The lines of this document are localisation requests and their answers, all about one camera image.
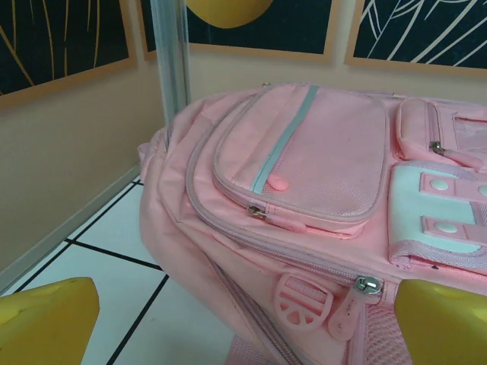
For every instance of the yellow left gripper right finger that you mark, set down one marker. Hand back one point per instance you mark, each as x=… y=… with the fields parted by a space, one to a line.
x=441 y=331

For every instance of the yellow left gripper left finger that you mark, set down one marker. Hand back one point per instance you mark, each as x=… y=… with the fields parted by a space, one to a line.
x=45 y=327

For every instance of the pink student backpack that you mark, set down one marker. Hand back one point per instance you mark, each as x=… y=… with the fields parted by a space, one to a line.
x=304 y=171

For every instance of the wall panel pale disc gold lines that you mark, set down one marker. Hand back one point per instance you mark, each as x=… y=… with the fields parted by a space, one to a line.
x=38 y=45

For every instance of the aluminium frame post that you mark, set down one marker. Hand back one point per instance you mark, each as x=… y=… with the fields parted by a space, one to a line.
x=173 y=57

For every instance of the wall panel with orange oval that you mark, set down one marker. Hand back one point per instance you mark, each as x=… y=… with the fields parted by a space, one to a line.
x=296 y=23

